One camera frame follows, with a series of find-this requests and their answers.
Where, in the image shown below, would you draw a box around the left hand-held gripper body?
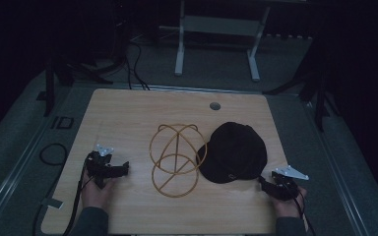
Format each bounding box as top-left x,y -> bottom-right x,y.
84,144 -> 116,190

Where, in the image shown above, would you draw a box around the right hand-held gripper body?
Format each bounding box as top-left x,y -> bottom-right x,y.
269,164 -> 310,202

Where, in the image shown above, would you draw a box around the black baseball cap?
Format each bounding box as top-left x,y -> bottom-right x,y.
195,121 -> 269,185

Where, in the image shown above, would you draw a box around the gold wire hat rack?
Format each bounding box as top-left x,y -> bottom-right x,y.
148,123 -> 209,199

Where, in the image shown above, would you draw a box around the person's right hand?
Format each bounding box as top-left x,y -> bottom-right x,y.
271,185 -> 308,219

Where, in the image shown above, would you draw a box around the person's left hand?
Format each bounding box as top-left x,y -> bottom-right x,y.
80,169 -> 116,211

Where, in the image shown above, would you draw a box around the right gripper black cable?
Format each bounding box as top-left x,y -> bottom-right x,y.
283,181 -> 317,236

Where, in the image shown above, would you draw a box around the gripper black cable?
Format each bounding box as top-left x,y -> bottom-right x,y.
61,160 -> 95,236
283,181 -> 317,236

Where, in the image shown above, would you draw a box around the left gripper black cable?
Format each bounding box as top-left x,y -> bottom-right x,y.
61,160 -> 95,236

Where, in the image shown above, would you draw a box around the black looped floor cable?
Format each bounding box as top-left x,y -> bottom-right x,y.
38,143 -> 69,166

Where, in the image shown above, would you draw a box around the black floor cables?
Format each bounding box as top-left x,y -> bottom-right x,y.
123,40 -> 152,91

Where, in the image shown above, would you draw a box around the white metal desk frame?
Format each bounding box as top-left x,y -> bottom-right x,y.
157,0 -> 273,83

